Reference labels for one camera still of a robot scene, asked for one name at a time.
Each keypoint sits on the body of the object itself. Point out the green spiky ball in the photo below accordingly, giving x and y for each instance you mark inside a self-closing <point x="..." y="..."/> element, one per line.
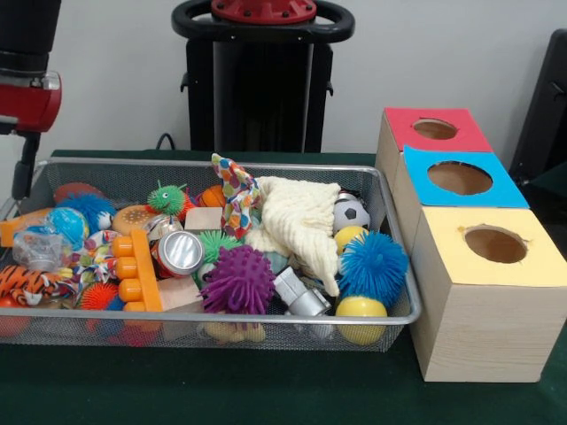
<point x="213" y="245"/>

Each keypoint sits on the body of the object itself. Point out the small soccer ball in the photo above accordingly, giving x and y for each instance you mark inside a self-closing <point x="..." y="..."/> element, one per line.
<point x="352" y="214"/>

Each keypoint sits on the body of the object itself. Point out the colourful patterned cloth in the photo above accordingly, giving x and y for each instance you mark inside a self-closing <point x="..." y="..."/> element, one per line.
<point x="237" y="199"/>

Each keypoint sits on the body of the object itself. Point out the yellow ball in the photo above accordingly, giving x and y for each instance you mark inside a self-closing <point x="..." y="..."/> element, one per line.
<point x="361" y="310"/>
<point x="348" y="237"/>

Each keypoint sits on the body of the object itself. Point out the multicoloured swirl ball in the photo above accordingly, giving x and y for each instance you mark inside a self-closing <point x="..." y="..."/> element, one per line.
<point x="67" y="227"/>

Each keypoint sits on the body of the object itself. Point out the orange toy building block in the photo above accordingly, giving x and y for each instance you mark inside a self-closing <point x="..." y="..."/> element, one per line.
<point x="22" y="226"/>
<point x="142" y="274"/>

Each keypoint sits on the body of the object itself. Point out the large blue spiky ball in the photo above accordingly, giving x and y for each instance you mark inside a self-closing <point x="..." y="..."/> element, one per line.
<point x="373" y="266"/>

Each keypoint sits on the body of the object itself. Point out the shallow clear mesh bin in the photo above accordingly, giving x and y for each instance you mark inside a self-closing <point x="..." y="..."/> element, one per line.
<point x="292" y="335"/>

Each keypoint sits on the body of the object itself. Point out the black chair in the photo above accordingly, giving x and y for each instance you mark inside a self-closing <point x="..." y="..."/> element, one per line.
<point x="545" y="115"/>

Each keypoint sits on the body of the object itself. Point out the purple spiky ball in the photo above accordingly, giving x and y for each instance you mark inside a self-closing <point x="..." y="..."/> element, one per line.
<point x="237" y="280"/>

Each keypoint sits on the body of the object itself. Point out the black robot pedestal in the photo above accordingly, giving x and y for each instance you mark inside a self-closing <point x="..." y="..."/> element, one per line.
<point x="266" y="88"/>

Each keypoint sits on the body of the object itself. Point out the cream knitted cloth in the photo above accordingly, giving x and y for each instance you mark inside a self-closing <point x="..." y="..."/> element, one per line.
<point x="301" y="221"/>

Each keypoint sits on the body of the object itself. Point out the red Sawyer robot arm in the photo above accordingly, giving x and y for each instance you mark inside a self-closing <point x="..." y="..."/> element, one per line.
<point x="27" y="31"/>

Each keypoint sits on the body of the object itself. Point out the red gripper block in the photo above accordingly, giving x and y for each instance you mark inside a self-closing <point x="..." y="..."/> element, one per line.
<point x="31" y="106"/>

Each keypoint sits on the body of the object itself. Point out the silver metal can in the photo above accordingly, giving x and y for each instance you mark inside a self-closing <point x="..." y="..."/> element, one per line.
<point x="180" y="251"/>

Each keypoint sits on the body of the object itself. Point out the wooden box with three holes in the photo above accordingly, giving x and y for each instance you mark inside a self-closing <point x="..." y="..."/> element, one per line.
<point x="478" y="328"/>

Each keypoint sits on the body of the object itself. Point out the dark green table cloth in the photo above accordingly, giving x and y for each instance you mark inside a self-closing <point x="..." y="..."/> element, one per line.
<point x="266" y="390"/>

